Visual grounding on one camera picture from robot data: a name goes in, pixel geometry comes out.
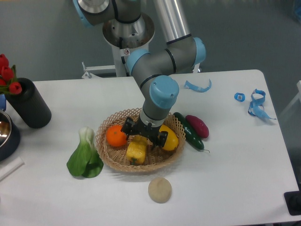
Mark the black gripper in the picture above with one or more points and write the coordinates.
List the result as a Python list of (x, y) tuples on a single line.
[(131, 128)]

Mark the yellow bell pepper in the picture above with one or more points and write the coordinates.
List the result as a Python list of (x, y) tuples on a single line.
[(136, 151)]

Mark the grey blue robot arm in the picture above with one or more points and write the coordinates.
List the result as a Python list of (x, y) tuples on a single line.
[(152, 71)]

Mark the woven wicker basket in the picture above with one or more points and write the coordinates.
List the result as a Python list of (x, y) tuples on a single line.
[(155, 158)]

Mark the orange fruit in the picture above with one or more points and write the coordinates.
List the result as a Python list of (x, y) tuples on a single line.
[(115, 137)]

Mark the yellow mango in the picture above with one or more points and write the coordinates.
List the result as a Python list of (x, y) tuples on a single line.
[(171, 141)]

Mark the green cucumber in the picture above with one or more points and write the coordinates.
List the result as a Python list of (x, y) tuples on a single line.
[(191, 136)]

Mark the beige round bun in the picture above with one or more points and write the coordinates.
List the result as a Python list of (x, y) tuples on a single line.
[(160, 190)]

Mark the green bok choy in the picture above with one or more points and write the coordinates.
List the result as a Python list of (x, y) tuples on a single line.
[(85, 160)]

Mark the purple sweet potato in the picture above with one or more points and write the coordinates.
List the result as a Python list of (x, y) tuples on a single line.
[(198, 125)]

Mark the curved blue tape strip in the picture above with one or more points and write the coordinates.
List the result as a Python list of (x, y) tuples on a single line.
[(196, 88)]

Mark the small blue tape roll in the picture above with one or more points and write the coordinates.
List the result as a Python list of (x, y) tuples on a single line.
[(240, 97)]

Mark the black cylindrical vase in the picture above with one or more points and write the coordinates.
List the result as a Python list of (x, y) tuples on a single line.
[(30, 105)]

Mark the tangled blue tape strip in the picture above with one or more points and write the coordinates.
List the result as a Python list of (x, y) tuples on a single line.
[(256, 108)]

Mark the dark metal bowl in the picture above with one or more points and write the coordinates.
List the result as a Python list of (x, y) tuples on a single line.
[(9, 136)]

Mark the white paper roll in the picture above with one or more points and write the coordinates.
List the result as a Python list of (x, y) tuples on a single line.
[(9, 167)]

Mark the red tulip bouquet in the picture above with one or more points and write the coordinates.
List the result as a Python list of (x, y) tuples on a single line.
[(9, 83)]

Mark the black device at table corner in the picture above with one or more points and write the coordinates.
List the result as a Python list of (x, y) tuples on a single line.
[(293, 202)]

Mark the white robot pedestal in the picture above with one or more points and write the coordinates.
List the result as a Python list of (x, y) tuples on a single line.
[(125, 27)]

